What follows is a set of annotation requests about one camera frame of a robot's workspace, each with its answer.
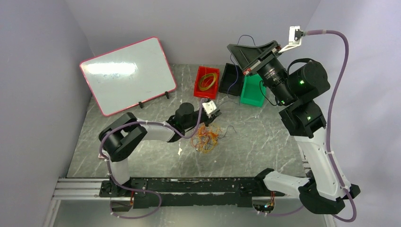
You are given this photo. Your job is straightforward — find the pink framed whiteboard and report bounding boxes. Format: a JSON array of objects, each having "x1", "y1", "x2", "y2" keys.
[{"x1": 79, "y1": 36, "x2": 177, "y2": 116}]

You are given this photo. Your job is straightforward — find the red plastic bin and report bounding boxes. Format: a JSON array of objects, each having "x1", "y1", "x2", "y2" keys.
[{"x1": 193, "y1": 66, "x2": 220, "y2": 99}]

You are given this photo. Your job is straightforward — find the yellow green coiled cable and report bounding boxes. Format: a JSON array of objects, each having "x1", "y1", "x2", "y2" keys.
[{"x1": 199, "y1": 72, "x2": 218, "y2": 92}]

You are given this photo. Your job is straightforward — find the aluminium rail frame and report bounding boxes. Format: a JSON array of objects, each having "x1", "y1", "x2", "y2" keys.
[{"x1": 42, "y1": 150, "x2": 337, "y2": 227}]

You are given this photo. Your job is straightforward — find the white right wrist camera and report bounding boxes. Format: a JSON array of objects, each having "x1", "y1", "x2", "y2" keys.
[{"x1": 279, "y1": 26, "x2": 304, "y2": 53}]

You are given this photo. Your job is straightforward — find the black plastic bin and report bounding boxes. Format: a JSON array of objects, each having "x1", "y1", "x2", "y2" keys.
[{"x1": 218, "y1": 63, "x2": 244, "y2": 96}]

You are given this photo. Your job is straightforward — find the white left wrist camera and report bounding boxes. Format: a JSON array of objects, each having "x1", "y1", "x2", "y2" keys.
[{"x1": 202, "y1": 99, "x2": 218, "y2": 117}]

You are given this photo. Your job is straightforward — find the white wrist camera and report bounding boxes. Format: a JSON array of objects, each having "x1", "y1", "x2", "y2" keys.
[
  {"x1": 279, "y1": 26, "x2": 304, "y2": 53},
  {"x1": 202, "y1": 99, "x2": 218, "y2": 117}
]

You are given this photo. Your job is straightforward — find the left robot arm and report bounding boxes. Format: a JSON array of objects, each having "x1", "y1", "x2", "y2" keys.
[{"x1": 98, "y1": 100, "x2": 221, "y2": 197}]

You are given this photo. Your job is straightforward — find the green plastic bin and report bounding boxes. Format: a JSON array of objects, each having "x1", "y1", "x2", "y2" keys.
[{"x1": 240, "y1": 74, "x2": 266, "y2": 107}]

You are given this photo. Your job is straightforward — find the orange yellow tangled cables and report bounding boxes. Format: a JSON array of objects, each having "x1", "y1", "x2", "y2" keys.
[{"x1": 191, "y1": 123, "x2": 222, "y2": 154}]

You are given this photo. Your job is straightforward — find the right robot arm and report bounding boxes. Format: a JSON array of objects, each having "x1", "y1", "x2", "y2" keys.
[{"x1": 227, "y1": 41, "x2": 360, "y2": 215}]

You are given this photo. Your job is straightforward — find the purple cable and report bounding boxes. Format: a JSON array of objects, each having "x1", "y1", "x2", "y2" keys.
[{"x1": 217, "y1": 35, "x2": 256, "y2": 140}]

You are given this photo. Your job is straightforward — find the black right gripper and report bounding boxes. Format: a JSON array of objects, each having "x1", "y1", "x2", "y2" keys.
[{"x1": 227, "y1": 40, "x2": 295, "y2": 105}]

